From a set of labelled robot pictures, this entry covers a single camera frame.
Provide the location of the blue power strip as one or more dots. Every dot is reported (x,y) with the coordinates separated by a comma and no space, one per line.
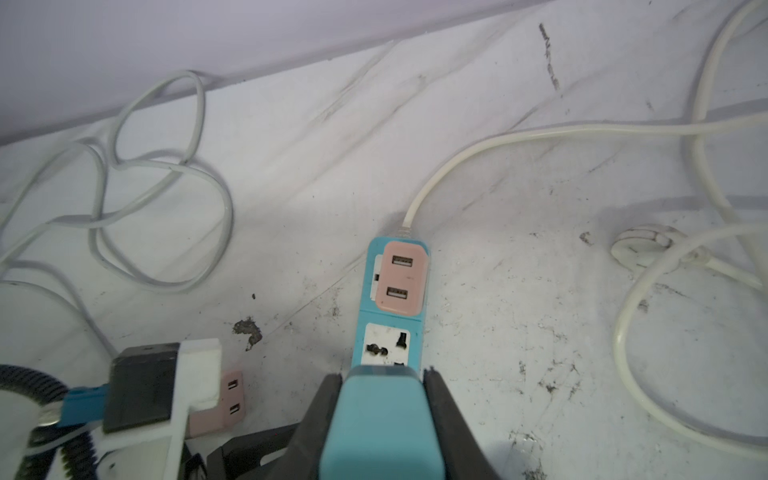
(383,338)

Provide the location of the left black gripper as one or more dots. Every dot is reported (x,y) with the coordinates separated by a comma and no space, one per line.
(241,457)

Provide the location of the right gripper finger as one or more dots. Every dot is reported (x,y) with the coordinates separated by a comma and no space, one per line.
(463,458)

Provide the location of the pink plug on blue strip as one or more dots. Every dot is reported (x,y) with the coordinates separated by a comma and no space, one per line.
(402,278)

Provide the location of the teal plug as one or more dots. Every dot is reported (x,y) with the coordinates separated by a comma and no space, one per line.
(382,428)

